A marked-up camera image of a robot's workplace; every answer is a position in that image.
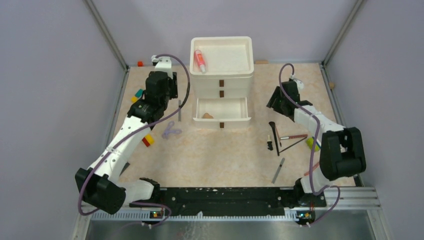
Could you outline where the pink spray bottle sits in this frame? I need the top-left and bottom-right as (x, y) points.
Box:
(194, 49), (206, 74)

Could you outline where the tan makeup sponge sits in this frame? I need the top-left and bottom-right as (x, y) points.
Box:
(202, 112), (214, 119)

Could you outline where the white drawer organizer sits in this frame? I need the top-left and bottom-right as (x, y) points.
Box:
(189, 36), (254, 130)

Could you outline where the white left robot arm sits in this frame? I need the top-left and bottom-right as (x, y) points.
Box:
(75, 71), (178, 215)

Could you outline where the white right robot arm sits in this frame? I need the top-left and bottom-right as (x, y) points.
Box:
(266, 80), (367, 206)

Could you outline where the black makeup brush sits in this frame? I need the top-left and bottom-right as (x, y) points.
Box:
(268, 121), (280, 156)

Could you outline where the teal toy block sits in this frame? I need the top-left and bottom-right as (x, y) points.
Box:
(134, 88), (144, 98)

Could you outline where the thin brown brush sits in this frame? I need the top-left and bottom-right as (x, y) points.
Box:
(275, 127), (282, 147)

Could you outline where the wooden block behind table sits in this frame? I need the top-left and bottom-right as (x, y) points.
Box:
(254, 60), (269, 65)

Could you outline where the thin black eyeliner brush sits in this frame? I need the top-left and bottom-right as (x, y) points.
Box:
(279, 136), (308, 154)

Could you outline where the red yellow toy block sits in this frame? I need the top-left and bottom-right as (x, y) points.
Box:
(142, 134), (155, 147)

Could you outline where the coral pink pencil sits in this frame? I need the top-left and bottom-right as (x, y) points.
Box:
(303, 162), (320, 176)

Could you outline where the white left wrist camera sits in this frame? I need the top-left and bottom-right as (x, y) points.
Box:
(151, 55), (173, 79)

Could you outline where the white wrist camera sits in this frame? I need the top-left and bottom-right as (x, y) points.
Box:
(151, 55), (173, 79)
(290, 77), (305, 91)

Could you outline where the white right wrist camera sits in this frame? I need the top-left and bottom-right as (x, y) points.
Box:
(290, 77), (305, 91)

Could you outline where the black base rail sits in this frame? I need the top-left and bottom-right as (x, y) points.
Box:
(155, 187), (327, 218)

